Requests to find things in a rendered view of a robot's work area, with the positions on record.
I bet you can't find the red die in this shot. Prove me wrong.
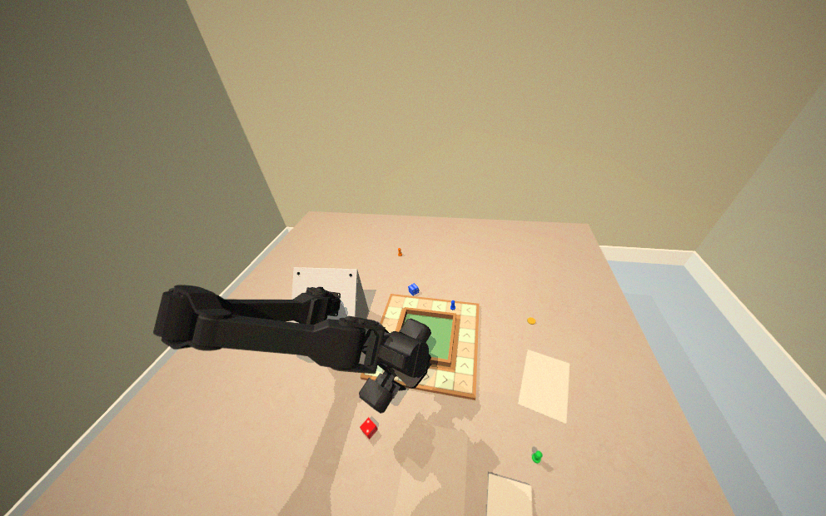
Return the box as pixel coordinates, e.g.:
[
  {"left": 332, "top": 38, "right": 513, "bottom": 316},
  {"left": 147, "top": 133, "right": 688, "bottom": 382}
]
[{"left": 360, "top": 418, "right": 378, "bottom": 439}]

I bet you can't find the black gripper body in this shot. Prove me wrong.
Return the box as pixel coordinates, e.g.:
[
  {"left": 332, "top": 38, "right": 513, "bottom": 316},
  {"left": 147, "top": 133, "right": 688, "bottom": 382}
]
[{"left": 359, "top": 319, "right": 431, "bottom": 414}]

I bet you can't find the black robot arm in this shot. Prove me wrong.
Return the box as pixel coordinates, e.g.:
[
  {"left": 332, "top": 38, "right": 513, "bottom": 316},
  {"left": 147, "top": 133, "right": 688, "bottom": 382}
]
[{"left": 153, "top": 285, "right": 432, "bottom": 389}]

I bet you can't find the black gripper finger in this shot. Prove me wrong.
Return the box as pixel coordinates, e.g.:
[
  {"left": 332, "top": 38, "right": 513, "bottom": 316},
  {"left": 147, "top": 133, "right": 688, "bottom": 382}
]
[{"left": 375, "top": 373, "right": 406, "bottom": 399}]

